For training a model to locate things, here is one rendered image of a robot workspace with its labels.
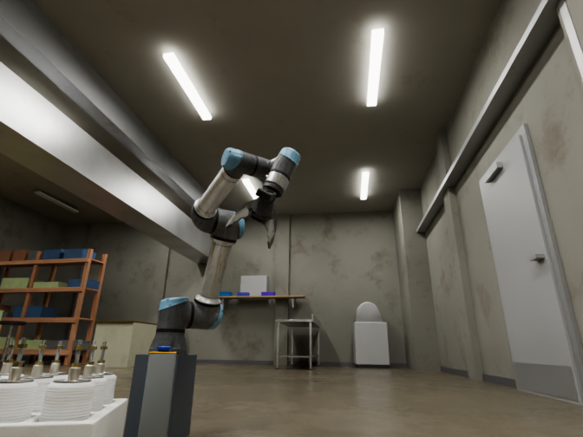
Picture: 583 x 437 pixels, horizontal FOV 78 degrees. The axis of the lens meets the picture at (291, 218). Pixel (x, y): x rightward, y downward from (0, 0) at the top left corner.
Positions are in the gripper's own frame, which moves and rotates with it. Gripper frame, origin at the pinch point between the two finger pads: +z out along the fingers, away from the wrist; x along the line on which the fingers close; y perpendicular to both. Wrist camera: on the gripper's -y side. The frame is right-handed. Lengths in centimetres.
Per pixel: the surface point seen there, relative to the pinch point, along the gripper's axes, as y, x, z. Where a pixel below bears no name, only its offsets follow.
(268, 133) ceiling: 382, 86, -268
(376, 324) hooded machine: 614, -246, -113
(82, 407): -16, 13, 54
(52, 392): -17, 20, 53
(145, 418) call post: 4, 3, 55
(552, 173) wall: 110, -173, -176
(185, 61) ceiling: 247, 187, -227
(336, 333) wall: 702, -197, -75
